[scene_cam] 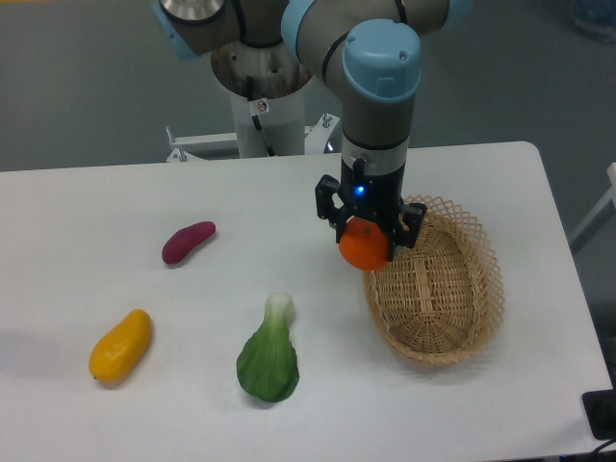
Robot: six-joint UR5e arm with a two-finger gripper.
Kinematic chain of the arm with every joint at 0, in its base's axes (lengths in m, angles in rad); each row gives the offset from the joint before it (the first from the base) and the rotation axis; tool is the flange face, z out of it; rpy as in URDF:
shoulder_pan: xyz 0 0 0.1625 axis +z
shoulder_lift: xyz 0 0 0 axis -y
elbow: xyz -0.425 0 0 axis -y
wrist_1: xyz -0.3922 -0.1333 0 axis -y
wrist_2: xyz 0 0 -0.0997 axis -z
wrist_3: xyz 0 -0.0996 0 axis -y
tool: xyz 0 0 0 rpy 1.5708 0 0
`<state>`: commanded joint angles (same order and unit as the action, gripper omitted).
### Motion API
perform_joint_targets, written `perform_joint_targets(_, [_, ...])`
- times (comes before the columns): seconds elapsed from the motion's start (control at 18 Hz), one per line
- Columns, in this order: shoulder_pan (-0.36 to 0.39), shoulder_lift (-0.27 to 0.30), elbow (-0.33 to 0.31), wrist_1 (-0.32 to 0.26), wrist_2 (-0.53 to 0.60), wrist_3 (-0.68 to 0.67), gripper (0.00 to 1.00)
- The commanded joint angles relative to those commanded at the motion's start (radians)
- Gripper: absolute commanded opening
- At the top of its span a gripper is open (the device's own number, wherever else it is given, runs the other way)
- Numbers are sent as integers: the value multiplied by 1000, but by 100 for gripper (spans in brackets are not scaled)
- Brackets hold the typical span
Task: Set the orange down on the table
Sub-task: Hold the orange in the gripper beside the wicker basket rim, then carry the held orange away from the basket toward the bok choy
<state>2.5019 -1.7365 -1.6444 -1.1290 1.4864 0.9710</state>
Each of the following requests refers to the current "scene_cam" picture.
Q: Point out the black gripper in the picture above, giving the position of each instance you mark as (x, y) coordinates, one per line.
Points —
(370, 189)

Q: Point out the orange fruit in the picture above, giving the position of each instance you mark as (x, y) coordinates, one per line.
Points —
(364, 245)

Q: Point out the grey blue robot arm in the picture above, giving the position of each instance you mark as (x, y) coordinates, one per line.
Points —
(367, 53)

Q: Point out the woven wicker basket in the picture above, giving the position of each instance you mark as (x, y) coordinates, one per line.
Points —
(441, 301)

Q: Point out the green bok choy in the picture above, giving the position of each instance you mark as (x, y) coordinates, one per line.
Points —
(267, 366)

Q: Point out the purple sweet potato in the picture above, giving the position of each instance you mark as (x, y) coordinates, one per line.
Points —
(184, 241)

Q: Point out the blue object top right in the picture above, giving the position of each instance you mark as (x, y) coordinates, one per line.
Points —
(595, 19)

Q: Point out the yellow mango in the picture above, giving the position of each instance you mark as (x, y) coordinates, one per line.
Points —
(119, 351)

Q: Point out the black device at table edge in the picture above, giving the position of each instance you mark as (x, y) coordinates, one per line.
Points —
(599, 407)

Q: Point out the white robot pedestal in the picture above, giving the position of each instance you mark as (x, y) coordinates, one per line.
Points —
(267, 91)

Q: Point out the white frame at right edge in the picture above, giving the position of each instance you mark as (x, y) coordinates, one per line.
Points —
(598, 216)

